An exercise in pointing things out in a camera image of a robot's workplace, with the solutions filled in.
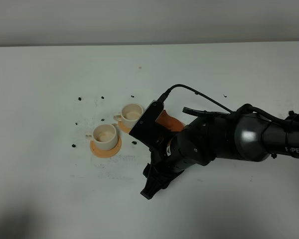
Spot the white teacup rear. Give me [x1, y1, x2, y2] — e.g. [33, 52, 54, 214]
[113, 104, 144, 128]

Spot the brown clay teapot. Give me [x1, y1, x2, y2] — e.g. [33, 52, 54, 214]
[156, 110, 184, 132]

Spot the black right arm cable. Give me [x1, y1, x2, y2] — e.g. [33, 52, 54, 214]
[157, 84, 299, 125]

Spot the white teacup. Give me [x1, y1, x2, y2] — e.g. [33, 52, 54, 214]
[113, 104, 144, 128]
[85, 123, 118, 150]

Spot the orange coaster front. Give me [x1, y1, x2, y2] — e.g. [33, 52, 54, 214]
[90, 136, 122, 158]

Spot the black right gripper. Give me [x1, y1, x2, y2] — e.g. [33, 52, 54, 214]
[141, 117, 216, 200]

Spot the orange coaster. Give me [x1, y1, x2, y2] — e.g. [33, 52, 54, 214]
[116, 116, 137, 133]
[90, 136, 122, 158]

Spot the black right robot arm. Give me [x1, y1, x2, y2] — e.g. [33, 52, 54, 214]
[141, 104, 299, 199]

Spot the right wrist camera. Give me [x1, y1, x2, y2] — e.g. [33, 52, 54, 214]
[129, 101, 176, 149]

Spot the orange coaster rear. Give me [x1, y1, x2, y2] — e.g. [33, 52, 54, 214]
[116, 116, 137, 133]

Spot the white teacup front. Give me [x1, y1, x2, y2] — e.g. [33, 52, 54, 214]
[85, 123, 118, 150]

